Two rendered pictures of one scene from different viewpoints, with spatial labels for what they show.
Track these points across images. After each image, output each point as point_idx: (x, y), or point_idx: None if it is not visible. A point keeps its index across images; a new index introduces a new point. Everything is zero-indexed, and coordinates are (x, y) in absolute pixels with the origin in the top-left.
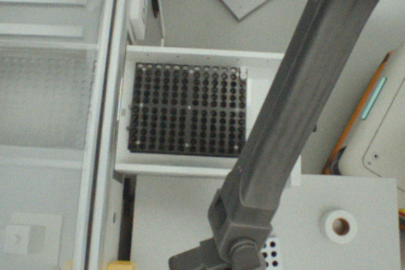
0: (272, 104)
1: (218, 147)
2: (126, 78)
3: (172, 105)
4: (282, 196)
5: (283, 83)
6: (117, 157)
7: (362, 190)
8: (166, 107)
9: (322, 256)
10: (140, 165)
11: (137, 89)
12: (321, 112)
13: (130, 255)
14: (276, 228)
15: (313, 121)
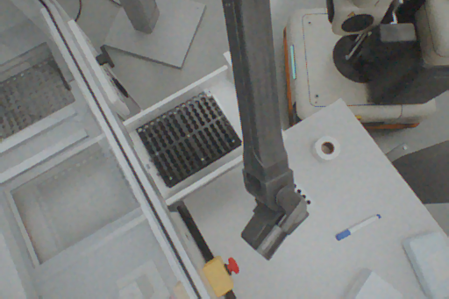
0: (243, 91)
1: (223, 147)
2: (136, 144)
3: (177, 141)
4: None
5: (242, 74)
6: (163, 197)
7: (324, 118)
8: (174, 145)
9: (328, 174)
10: (181, 192)
11: (147, 145)
12: (276, 76)
13: (210, 255)
14: None
15: (275, 86)
